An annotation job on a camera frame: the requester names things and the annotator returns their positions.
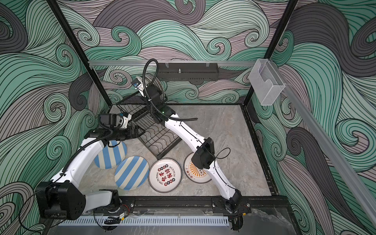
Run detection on blue striped plate near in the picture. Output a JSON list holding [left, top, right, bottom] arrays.
[[114, 156, 149, 191]]

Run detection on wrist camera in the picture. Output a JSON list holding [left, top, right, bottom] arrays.
[[118, 114, 132, 129], [131, 78, 139, 89]]

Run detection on aluminium rail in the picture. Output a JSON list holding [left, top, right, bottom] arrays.
[[88, 60, 256, 67], [268, 60, 376, 228]]

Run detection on black perforated metal tray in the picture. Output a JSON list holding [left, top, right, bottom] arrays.
[[157, 63, 219, 82]]

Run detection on clear plastic holder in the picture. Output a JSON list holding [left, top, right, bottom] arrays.
[[248, 59, 285, 106]]

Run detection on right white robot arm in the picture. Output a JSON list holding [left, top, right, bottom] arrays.
[[137, 58, 242, 213]]

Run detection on white slotted cable duct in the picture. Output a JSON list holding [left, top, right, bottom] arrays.
[[60, 215, 230, 227]]

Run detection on aluminium rail right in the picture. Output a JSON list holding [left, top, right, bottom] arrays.
[[268, 60, 376, 228]]

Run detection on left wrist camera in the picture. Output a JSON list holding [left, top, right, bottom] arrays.
[[118, 114, 132, 129]]

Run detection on black wire dish rack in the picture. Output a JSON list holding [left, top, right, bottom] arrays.
[[113, 92, 181, 160]]

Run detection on green red rimmed plate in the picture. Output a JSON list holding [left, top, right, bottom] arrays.
[[153, 78, 165, 100]]

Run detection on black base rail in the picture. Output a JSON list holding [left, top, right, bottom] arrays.
[[94, 196, 289, 214]]

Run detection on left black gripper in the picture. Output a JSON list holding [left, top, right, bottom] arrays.
[[111, 125, 145, 141]]

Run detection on blue striped plate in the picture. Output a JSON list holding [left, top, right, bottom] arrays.
[[114, 156, 149, 191], [94, 141, 127, 169]]

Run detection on orange sunburst plate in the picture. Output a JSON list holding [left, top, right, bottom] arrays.
[[184, 152, 211, 184]]

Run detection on white plate red characters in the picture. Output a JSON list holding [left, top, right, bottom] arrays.
[[148, 158, 182, 193]]

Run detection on blue striped plate far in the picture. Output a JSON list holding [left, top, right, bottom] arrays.
[[94, 141, 127, 169]]

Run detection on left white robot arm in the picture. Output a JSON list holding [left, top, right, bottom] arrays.
[[35, 114, 145, 220]]

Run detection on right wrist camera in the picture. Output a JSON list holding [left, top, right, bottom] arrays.
[[131, 78, 139, 89]]

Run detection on aluminium rail back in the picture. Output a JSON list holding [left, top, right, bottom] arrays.
[[88, 60, 256, 67]]

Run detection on cream plate with drawing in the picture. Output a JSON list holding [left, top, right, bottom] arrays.
[[136, 76, 146, 97]]

